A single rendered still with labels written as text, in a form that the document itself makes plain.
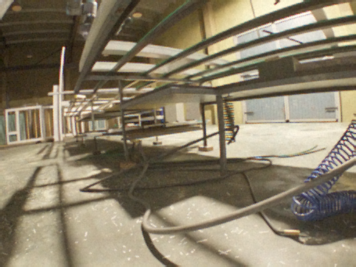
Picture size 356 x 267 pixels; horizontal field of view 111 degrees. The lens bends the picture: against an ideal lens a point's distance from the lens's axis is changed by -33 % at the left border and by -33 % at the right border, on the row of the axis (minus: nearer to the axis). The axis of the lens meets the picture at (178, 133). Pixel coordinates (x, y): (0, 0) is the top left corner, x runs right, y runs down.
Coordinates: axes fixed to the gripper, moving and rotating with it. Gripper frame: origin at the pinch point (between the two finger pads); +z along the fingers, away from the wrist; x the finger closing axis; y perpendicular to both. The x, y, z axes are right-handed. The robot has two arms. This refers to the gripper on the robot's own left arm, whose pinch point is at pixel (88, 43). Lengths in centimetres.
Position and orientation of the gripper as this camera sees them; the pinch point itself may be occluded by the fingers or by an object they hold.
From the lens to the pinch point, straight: 131.7
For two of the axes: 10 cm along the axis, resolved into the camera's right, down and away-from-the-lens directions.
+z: 0.8, 9.9, 0.8
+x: -8.2, 1.1, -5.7
